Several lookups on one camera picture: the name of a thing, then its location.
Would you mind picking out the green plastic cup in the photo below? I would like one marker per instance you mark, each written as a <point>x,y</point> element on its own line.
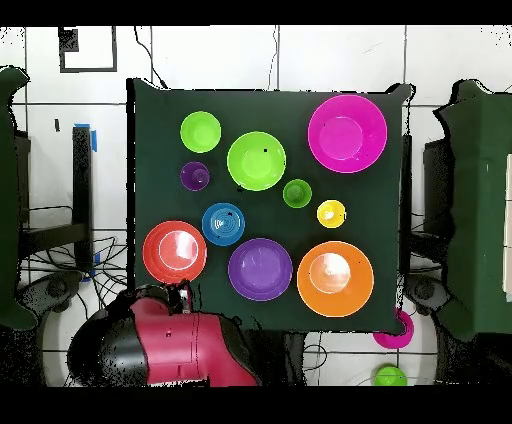
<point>297,193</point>

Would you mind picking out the yellow plastic cup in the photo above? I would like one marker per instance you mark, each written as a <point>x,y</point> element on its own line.
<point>332,220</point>

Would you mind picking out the purple plastic cup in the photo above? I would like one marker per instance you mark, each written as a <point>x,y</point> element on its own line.
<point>194,176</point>

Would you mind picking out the red plastic bowl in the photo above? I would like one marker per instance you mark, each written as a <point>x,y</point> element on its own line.
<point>160,272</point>

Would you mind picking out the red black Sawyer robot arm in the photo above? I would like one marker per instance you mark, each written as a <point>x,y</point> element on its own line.
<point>180,344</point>

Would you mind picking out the green cloth side table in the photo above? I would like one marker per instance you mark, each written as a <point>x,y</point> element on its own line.
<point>8,200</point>
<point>480,200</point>

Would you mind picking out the pink bowl on floor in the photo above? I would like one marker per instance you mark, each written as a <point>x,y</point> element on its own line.
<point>400,340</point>

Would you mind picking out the small green plastic bowl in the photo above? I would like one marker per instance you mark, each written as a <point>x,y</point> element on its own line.
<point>200,132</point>

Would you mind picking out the dark green table cloth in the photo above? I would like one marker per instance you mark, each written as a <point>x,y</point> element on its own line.
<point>168,100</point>

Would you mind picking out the green bowl on floor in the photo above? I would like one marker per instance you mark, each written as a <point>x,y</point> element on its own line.
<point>390,378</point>

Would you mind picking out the large pink plastic bowl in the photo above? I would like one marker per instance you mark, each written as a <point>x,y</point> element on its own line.
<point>347,134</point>

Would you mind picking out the blue plastic bowl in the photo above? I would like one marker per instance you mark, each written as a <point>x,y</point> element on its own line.
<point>223,224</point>

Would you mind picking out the large green plastic bowl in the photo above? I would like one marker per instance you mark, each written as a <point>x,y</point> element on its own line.
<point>256,161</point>

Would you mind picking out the blue tape strip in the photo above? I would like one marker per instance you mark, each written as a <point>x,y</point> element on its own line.
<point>94,140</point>

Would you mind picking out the orange plastic bowl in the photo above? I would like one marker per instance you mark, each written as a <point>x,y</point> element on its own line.
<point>352,296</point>

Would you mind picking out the purple plastic bowl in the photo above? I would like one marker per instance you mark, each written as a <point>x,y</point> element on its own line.
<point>260,270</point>

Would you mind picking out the black pedestal leg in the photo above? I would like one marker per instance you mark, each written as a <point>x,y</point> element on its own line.
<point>56,288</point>
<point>424,290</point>

